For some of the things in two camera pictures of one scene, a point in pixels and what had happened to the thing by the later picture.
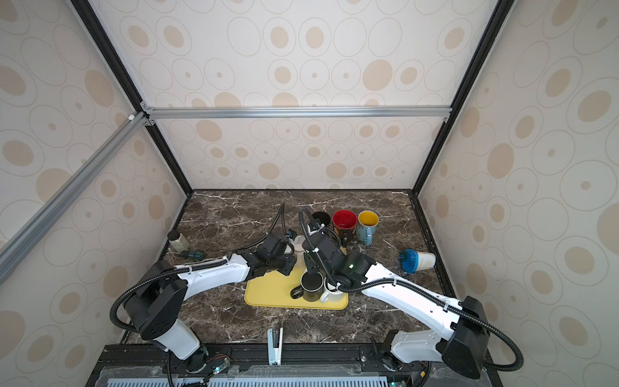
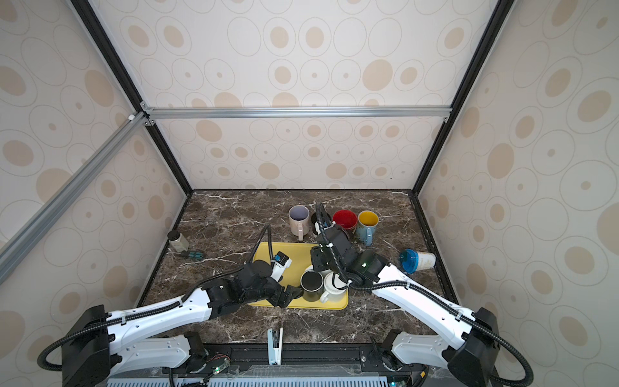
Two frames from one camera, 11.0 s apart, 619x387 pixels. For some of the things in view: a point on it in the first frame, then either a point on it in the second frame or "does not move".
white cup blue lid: [411, 261] does not move
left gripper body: [282, 264] to [272, 293]
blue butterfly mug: [367, 221] does not move
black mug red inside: [310, 289] does not move
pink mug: [298, 243] to [299, 217]
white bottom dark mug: [322, 217] does not move
